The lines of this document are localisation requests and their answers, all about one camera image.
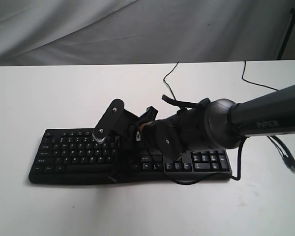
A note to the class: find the black tripod stand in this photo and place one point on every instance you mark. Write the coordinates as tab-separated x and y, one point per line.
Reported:
288	29

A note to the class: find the black acer keyboard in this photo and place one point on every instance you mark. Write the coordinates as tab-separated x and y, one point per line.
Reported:
73	157

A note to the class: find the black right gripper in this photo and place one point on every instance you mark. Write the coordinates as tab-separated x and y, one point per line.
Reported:
156	135

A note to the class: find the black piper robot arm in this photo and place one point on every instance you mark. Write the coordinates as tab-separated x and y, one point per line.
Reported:
189	146

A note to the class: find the grey backdrop cloth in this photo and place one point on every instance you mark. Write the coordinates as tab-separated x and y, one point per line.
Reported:
80	32

